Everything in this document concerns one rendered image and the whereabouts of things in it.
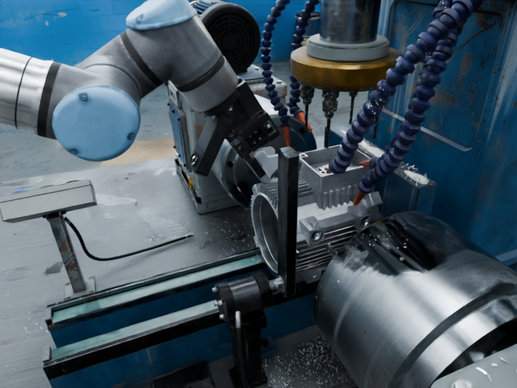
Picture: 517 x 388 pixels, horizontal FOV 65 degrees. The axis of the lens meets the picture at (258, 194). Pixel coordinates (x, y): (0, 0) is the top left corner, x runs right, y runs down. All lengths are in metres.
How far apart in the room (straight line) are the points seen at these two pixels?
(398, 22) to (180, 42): 0.46
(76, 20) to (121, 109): 5.65
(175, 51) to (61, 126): 0.20
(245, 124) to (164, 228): 0.58
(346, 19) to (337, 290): 0.39
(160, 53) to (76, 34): 5.55
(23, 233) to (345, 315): 1.02
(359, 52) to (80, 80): 0.38
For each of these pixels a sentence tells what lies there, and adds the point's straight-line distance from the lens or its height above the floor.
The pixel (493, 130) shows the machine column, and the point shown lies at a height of 1.23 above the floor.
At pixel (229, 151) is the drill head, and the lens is 0.91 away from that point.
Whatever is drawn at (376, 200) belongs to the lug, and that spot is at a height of 1.08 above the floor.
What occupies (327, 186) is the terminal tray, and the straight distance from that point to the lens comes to 0.72.
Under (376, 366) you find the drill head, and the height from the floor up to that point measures 1.07.
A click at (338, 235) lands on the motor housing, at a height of 1.04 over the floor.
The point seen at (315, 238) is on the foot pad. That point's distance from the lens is 0.71.
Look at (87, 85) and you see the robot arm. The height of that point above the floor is 1.36.
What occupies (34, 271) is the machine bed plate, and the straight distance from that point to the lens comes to 1.19.
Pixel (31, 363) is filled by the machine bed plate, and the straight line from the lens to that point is 0.97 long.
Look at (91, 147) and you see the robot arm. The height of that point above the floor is 1.29.
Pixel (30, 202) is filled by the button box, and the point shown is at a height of 1.07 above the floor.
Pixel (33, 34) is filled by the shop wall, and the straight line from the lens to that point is 6.24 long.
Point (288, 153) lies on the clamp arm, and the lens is 0.54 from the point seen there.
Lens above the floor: 1.48
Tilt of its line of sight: 31 degrees down
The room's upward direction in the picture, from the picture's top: 2 degrees counter-clockwise
